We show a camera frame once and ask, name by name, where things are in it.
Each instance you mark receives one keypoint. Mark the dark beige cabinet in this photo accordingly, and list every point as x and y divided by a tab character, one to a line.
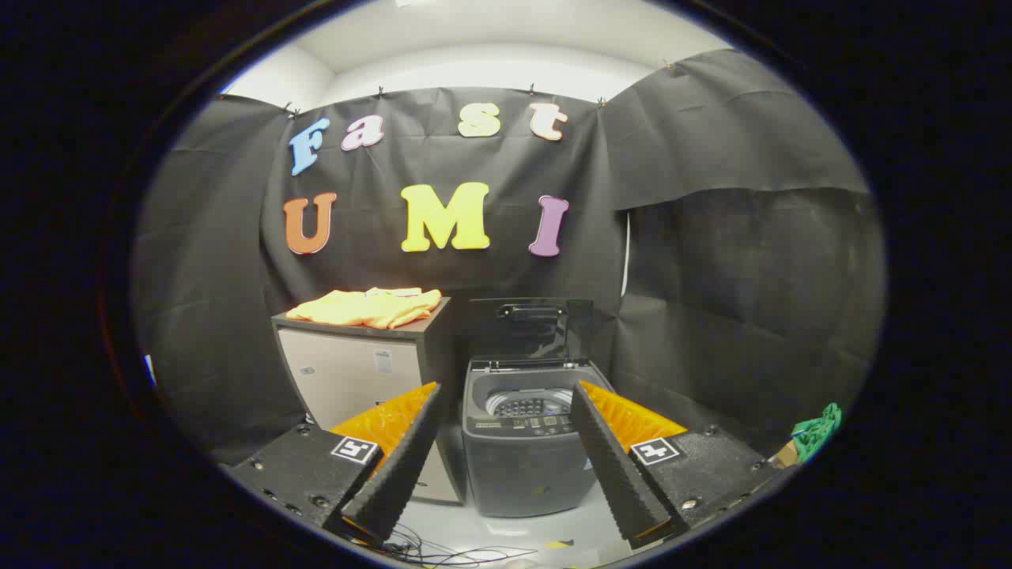
356	371

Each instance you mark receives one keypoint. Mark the green cloth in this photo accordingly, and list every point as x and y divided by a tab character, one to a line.
818	431

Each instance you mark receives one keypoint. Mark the small cardboard box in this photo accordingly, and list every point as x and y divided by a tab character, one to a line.
784	456

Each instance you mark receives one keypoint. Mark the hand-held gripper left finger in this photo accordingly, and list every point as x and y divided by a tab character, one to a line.
399	466

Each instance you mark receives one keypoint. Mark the white and blue object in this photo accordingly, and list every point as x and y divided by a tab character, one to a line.
150	370

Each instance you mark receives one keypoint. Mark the orange polo shirt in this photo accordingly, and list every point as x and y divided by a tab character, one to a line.
371	307

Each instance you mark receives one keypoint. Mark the grey washing machine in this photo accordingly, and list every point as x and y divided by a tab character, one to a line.
522	474

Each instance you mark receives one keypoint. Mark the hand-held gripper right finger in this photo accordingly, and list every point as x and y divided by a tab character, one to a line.
613	466

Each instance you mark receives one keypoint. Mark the yellow tape strip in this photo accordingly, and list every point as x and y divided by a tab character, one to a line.
558	544

